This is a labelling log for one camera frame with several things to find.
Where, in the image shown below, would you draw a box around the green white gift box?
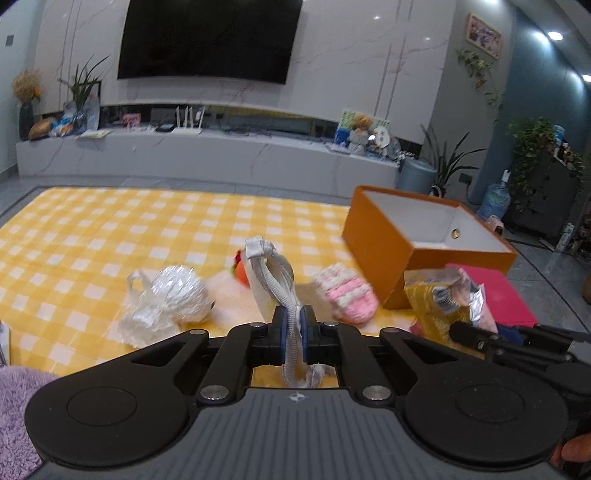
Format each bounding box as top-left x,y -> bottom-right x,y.
333,109 -> 392,153

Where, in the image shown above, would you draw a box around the framed wall picture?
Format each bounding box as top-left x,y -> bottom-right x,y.
464,13 -> 503,61

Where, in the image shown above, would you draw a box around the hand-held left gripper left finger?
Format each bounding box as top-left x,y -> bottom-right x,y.
130,305 -> 288,403

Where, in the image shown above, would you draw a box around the yellow snack packet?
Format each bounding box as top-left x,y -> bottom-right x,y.
403,267 -> 485,344

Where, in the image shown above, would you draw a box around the white plastic bag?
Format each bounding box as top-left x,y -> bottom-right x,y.
117,265 -> 215,349

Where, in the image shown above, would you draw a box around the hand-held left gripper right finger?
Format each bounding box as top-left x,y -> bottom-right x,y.
299,305 -> 462,403

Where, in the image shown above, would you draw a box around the dark grey cabinet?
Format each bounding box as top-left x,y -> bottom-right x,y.
510,150 -> 583,238

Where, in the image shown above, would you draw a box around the orange knitted toy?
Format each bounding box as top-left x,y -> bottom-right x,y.
231,249 -> 252,289

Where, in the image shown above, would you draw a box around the person's right hand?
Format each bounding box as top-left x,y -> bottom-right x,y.
550,433 -> 591,468

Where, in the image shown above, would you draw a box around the dark vase with dried flowers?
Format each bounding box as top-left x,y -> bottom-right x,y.
11,69 -> 44,141

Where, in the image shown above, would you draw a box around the brown teddy bear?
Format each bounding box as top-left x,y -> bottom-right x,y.
349,113 -> 375,153

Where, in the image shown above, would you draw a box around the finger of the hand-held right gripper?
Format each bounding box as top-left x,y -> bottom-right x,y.
449,320 -> 578,366
501,324 -> 591,354

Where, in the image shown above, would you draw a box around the leafy plant on cabinet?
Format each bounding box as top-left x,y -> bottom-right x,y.
507,117 -> 561,210

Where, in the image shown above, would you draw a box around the white router with antennas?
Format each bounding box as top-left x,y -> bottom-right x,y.
172,105 -> 206,136

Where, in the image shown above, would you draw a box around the white fabric pouch with strap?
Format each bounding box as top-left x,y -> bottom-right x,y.
244,236 -> 329,388

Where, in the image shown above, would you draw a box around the pink white knitted sock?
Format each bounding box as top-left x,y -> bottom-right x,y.
314,262 -> 380,326

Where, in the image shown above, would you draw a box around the black wall television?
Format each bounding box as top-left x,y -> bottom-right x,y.
117,0 -> 303,85

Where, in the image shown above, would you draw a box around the blue water jug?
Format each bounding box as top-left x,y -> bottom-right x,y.
478,169 -> 512,221

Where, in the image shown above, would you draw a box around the green plant in glass vase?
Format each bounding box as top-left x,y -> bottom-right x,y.
58,54 -> 110,134

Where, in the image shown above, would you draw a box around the white carton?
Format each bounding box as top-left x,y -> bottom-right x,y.
556,222 -> 575,252

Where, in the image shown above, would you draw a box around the white marble television bench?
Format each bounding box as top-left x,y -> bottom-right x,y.
16,124 -> 402,197

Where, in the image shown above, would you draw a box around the hanging vine plant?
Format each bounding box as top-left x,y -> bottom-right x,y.
456,47 -> 505,112

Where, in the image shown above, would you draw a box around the small toys on cabinet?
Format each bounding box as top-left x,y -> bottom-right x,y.
551,124 -> 583,174

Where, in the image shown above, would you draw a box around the potted long-leaf plant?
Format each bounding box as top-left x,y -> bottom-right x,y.
418,122 -> 485,197

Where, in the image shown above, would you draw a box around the orange cardboard box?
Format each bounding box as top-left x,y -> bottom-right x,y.
342,185 -> 519,310

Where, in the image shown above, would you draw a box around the grey trash bin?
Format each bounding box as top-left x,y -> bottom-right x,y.
397,157 -> 438,195

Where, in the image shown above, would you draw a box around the blue white snack bag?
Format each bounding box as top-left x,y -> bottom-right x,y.
50,104 -> 100,137

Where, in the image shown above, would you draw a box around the brown snack bag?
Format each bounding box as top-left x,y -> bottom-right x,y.
28,117 -> 58,140

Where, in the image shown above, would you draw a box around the pink box lid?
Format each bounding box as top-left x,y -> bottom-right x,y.
409,263 -> 539,335

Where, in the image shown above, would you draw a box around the purple fluffy rug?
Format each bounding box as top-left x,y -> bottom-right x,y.
0,364 -> 58,480

